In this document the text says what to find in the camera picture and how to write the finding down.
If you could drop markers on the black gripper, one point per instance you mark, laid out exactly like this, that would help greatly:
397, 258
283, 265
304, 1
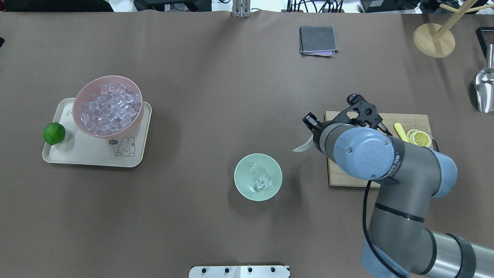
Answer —
317, 139

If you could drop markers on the white ceramic spoon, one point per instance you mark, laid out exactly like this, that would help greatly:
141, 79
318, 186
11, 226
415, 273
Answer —
305, 146

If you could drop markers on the ice cube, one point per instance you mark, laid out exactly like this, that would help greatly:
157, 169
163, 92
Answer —
259, 184

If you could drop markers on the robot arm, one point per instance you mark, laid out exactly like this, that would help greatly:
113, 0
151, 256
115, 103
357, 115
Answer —
396, 242

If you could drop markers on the light green bowl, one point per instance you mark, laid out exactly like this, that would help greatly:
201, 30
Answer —
261, 165

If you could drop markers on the metal ice scoop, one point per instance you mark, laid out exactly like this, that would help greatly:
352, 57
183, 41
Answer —
484, 83

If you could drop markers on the pile of ice cubes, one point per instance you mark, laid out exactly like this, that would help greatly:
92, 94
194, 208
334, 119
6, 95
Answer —
111, 110

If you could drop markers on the pink bowl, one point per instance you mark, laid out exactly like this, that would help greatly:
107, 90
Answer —
94, 87

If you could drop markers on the bamboo cutting board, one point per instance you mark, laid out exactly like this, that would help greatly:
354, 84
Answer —
337, 177

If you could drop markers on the purple folded cloth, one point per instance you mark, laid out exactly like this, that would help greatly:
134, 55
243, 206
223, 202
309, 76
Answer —
322, 54

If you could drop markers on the yellow plastic knife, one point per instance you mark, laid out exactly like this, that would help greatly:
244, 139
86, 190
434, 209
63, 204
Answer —
400, 131

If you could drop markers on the grey folded cloth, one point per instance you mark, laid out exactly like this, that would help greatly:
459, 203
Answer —
317, 38

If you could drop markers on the back lemon slice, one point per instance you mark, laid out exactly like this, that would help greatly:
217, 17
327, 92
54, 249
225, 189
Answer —
409, 135

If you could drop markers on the wooden cup tree stand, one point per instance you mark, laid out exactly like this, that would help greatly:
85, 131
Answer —
436, 40

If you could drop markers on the beige rectangular tray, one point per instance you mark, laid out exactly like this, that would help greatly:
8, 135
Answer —
79, 148

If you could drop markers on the green lime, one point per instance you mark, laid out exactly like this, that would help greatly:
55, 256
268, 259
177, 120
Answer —
54, 133

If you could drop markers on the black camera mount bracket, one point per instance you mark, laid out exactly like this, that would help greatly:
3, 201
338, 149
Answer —
367, 115

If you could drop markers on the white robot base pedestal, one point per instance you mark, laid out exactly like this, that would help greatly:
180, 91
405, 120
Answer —
241, 271

